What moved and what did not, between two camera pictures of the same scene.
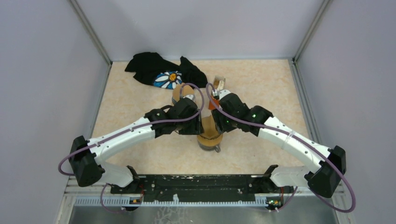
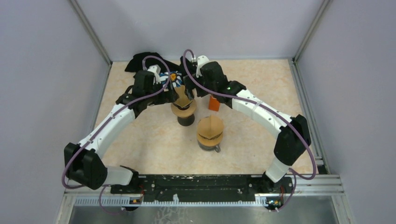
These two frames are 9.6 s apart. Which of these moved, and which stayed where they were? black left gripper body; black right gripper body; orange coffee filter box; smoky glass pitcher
Moved: black right gripper body; black left gripper body
Stayed: smoky glass pitcher; orange coffee filter box
